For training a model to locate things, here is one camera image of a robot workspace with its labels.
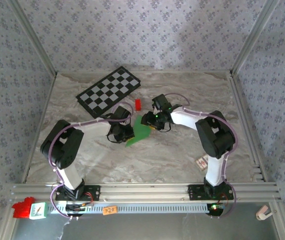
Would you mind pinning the green cloth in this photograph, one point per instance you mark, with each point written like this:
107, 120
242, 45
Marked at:
141, 130

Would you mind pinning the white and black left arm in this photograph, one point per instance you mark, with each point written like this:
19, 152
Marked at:
70, 175

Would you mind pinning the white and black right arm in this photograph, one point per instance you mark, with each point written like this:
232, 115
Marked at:
213, 172

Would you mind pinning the small red block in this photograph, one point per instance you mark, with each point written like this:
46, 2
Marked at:
138, 105

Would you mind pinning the black and white chessboard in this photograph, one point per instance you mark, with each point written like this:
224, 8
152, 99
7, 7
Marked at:
107, 90

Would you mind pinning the small red-printed card box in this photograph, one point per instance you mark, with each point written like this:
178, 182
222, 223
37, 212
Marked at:
201, 163

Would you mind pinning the orange tag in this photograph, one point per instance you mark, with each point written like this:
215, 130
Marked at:
110, 210

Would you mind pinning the black controller board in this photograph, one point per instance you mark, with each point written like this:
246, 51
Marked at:
215, 210
73, 207

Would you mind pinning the red object with label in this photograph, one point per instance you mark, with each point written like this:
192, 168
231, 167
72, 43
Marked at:
22, 208

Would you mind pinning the white plastic hook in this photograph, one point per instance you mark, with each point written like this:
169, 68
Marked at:
262, 213

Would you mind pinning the aluminium back rail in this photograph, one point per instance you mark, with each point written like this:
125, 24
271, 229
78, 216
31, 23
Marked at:
182, 72

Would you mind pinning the long aluminium mounting rail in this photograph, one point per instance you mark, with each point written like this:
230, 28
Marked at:
145, 192

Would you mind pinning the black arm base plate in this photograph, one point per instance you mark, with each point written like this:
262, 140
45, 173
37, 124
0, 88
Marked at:
92, 192
195, 192

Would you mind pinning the aluminium side rail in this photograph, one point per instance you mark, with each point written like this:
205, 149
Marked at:
46, 103
247, 125

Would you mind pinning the aluminium frame post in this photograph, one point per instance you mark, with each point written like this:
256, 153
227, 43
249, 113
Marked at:
253, 37
33, 37

